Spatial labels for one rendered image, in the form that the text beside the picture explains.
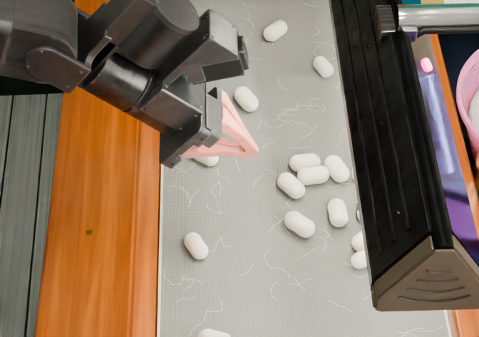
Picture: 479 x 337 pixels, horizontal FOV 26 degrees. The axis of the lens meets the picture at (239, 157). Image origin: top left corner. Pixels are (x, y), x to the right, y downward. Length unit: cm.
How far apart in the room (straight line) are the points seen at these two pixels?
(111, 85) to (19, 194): 36
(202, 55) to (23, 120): 49
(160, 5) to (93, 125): 33
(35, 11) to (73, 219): 28
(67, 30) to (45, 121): 45
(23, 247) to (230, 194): 26
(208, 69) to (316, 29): 44
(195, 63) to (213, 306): 27
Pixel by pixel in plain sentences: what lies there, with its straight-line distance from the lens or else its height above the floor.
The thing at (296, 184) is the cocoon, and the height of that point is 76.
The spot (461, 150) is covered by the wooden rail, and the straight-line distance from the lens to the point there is 122.
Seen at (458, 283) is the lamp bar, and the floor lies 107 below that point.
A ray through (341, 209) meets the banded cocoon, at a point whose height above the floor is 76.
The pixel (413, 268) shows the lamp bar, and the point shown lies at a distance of 69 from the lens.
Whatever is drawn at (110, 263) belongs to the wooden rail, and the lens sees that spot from 110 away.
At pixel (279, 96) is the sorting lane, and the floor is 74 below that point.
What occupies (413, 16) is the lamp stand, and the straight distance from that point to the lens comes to 83.
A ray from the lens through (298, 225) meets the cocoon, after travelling 113.
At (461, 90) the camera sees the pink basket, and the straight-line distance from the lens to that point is 130.
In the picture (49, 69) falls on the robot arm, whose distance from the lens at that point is 95.
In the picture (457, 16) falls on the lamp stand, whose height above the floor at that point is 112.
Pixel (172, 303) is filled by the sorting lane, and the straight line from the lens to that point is 110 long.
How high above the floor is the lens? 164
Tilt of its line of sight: 47 degrees down
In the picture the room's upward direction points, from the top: straight up
